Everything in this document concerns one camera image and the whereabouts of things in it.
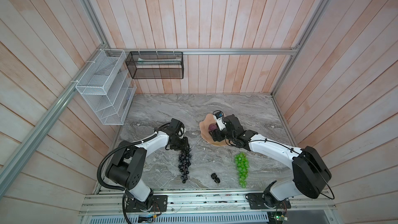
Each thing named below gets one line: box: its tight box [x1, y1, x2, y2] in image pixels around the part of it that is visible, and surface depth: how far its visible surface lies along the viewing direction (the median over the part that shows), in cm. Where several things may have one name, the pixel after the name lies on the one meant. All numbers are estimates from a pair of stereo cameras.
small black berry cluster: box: [210, 172, 221, 184], surface depth 81 cm
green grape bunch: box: [234, 152, 250, 189], surface depth 83 cm
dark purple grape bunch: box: [178, 148, 193, 185], surface depth 84 cm
